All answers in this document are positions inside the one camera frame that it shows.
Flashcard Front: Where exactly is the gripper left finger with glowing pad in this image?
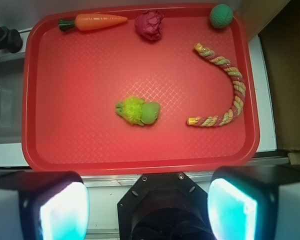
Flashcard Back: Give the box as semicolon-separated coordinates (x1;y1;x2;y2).
0;170;90;240

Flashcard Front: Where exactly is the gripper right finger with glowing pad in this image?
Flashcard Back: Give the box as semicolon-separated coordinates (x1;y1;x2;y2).
207;165;300;240

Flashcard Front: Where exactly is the green rubber ball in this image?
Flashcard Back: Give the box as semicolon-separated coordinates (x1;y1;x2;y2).
209;4;233;29

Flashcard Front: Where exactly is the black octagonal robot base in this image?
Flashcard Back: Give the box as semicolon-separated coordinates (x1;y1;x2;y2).
117;172;214;240

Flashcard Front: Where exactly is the crumpled red paper ball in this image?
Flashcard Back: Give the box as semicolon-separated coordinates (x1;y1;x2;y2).
134;10;164;41

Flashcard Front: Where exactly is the grey toy sink basin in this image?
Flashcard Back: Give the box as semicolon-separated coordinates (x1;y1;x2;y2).
0;53;25;144

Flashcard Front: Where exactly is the green plush frog toy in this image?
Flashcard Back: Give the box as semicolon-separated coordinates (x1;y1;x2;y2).
115;96;161;126

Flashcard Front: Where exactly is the red plastic tray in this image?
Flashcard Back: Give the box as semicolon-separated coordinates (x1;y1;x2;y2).
22;3;260;175

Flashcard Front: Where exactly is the grey sink faucet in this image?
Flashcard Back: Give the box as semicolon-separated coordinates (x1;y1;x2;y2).
0;26;23;54

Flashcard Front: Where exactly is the orange toy carrot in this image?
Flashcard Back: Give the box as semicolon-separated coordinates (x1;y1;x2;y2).
58;13;128;32

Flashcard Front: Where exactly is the multicoloured twisted rope toy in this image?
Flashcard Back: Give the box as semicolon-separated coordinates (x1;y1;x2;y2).
186;43;247;128

